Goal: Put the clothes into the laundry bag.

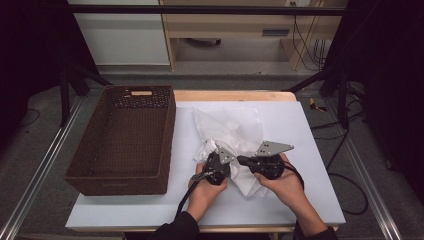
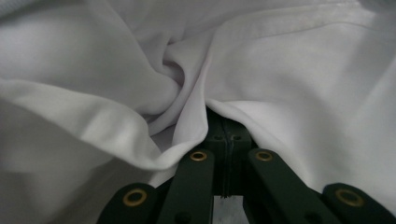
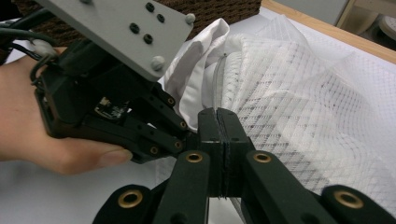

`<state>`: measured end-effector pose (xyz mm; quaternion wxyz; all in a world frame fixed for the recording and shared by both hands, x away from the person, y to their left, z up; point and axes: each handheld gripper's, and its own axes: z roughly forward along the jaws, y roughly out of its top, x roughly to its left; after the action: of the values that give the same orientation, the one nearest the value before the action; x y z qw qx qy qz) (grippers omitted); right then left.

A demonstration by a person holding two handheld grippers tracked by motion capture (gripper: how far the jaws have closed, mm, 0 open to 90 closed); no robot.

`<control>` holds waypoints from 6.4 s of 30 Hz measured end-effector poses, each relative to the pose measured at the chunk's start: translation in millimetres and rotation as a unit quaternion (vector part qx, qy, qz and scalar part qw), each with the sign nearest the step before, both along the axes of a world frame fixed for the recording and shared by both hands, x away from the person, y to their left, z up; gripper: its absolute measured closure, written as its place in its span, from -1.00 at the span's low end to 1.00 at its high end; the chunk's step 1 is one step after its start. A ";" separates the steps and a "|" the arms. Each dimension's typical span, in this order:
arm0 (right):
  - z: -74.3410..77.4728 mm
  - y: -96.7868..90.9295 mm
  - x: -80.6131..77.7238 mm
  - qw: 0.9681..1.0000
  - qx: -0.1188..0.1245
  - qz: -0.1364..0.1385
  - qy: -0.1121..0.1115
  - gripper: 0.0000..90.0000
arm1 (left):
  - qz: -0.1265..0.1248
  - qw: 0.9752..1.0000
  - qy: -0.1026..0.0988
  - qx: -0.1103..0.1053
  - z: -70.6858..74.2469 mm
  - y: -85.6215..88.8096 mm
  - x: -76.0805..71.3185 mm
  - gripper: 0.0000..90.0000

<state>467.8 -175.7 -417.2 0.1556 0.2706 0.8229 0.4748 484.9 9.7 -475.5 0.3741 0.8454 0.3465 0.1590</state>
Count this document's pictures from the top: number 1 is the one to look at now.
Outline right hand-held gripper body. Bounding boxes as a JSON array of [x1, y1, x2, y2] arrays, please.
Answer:
[[248, 140, 295, 181]]

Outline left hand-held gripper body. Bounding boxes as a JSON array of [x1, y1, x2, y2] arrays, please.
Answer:
[[202, 146, 236, 187]]

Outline white mesh laundry bag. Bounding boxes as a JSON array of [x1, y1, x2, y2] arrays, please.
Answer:
[[192, 107, 271, 198]]

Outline brown woven basket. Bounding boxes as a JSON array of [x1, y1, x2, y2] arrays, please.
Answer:
[[63, 84, 177, 197]]

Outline person's left hand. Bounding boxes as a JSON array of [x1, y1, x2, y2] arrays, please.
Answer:
[[187, 162, 230, 212]]

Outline person's right hand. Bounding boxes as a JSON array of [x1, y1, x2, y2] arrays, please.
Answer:
[[254, 153, 306, 210]]

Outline white foam board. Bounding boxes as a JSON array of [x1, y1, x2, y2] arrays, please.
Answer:
[[65, 100, 347, 231]]

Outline wooden table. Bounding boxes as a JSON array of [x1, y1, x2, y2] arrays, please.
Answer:
[[71, 89, 340, 234]]

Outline yellow and black tool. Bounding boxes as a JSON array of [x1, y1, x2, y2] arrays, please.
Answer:
[[308, 97, 329, 114]]

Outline black tripod stand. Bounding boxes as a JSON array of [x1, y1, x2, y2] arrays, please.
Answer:
[[283, 66, 366, 131], [59, 62, 113, 128]]

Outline light wooden desk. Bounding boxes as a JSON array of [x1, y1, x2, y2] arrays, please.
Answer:
[[159, 0, 349, 72]]

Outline white cabinet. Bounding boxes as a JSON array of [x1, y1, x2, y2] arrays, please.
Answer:
[[68, 0, 171, 67]]

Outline black horizontal bar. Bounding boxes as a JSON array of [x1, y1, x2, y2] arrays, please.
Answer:
[[64, 4, 348, 17]]

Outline black curtain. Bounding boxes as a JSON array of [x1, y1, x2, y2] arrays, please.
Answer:
[[328, 0, 424, 196], [0, 0, 98, 152]]

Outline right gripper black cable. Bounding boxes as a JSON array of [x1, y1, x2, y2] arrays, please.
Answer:
[[282, 161, 306, 192]]

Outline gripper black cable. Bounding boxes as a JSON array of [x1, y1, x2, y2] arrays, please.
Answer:
[[174, 170, 215, 218], [282, 161, 306, 192]]

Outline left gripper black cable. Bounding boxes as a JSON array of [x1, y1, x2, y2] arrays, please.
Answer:
[[174, 170, 215, 218]]

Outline aluminium rail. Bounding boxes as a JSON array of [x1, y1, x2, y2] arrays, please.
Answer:
[[0, 96, 85, 240], [324, 98, 405, 240]]

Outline hanging black desk cables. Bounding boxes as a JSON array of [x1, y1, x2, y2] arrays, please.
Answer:
[[289, 1, 332, 72]]

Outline thin black floor cable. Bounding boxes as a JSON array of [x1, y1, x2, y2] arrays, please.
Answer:
[[18, 108, 41, 129]]

